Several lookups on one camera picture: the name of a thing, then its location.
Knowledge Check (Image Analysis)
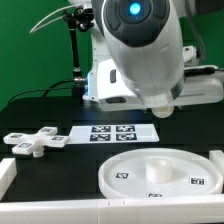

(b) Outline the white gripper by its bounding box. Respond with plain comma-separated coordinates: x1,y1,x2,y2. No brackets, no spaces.
171,71,224,106

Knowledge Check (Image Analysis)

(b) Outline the white round table top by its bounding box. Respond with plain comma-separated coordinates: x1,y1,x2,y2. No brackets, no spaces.
98,148,224,198

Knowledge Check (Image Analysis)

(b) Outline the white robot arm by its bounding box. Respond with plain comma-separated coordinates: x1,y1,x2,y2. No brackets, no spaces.
83,0,224,111

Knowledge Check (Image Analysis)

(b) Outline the white marker sheet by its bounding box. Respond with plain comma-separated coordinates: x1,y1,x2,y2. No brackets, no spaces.
69,124,159,144

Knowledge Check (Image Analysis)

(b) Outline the white cross-shaped table base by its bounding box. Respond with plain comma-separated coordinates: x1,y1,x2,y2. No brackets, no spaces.
3,127,70,158

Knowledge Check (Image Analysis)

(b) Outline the white left fence block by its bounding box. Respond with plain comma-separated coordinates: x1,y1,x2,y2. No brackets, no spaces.
0,158,17,200

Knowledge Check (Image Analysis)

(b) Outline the white front fence rail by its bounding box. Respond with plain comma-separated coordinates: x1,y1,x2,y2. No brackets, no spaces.
0,195,224,224

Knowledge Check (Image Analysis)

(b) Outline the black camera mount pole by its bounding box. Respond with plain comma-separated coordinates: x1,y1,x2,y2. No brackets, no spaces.
63,6,94,92

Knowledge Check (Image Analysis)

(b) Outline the black cable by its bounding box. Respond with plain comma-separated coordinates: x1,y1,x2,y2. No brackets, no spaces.
7,78,88,105

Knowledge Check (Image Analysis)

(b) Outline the white cable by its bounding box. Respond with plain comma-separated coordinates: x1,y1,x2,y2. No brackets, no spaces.
29,4,81,34

